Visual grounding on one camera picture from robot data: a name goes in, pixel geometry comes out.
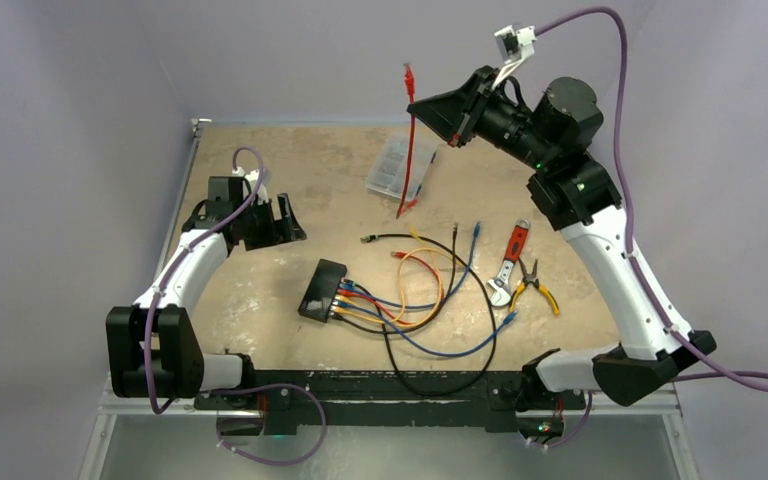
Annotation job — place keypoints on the yellow handled pliers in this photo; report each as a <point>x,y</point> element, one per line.
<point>530,278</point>

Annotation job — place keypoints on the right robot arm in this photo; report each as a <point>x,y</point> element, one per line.
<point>581,202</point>

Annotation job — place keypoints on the clear plastic parts box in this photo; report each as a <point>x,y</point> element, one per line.
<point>387,174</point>

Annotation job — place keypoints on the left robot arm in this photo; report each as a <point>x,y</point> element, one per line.
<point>153,350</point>

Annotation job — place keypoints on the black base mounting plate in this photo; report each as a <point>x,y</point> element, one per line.
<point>490,400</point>

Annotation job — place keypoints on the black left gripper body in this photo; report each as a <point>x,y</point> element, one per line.
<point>254,225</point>

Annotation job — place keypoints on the black network switch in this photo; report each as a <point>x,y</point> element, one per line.
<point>320,295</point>

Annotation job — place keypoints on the aluminium frame rail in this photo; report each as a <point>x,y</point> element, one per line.
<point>664,401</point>

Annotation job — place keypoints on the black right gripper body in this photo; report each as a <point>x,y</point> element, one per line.
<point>507,124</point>

